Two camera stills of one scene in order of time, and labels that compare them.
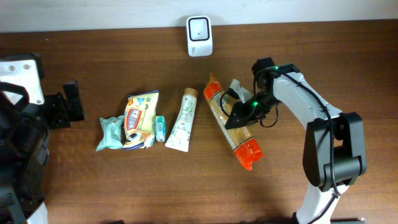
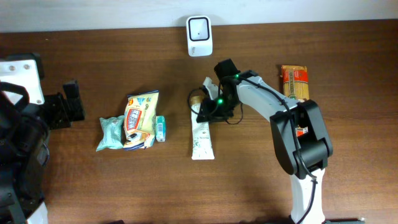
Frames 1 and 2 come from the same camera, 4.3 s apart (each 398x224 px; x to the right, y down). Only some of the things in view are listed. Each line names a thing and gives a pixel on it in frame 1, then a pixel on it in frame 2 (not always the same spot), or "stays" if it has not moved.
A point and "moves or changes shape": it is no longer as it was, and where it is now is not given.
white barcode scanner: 199,35 stays
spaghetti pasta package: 245,147 moves or changes shape
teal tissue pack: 113,132 stays
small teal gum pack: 160,128 stays
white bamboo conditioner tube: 179,138 → 202,147
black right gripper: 239,111 → 212,116
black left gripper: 60,116 stays
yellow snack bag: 140,120 stays
